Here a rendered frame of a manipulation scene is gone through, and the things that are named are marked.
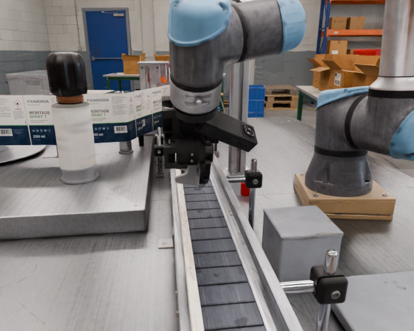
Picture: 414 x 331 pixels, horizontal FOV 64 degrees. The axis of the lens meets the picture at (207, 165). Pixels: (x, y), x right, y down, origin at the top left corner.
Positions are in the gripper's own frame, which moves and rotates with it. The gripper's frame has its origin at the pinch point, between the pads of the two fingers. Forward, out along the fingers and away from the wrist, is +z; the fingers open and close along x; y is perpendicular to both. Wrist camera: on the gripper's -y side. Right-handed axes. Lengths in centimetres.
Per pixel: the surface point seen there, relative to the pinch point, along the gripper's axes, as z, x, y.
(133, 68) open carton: 302, -514, 64
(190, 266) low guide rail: -10.3, 21.8, 4.1
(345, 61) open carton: 111, -225, -164
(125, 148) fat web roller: 23.2, -33.1, 19.4
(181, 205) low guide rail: -1.3, 6.1, 4.4
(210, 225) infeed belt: 1.0, 9.2, -0.7
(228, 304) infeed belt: -8.8, 26.6, -0.3
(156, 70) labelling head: 19, -69, 10
